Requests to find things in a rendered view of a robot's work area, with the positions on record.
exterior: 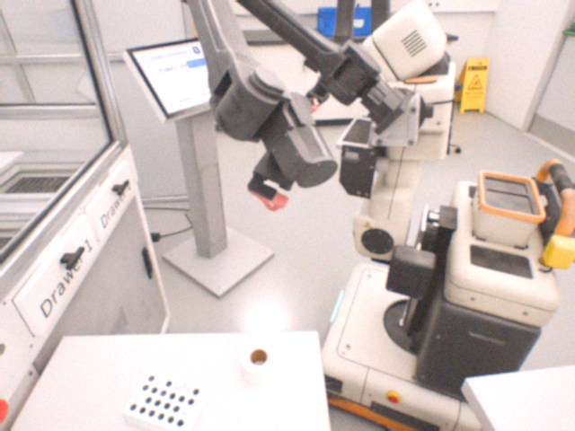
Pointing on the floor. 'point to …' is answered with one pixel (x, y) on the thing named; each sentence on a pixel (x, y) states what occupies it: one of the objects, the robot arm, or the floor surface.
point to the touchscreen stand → (210, 216)
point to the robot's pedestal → (524, 400)
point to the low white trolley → (109, 380)
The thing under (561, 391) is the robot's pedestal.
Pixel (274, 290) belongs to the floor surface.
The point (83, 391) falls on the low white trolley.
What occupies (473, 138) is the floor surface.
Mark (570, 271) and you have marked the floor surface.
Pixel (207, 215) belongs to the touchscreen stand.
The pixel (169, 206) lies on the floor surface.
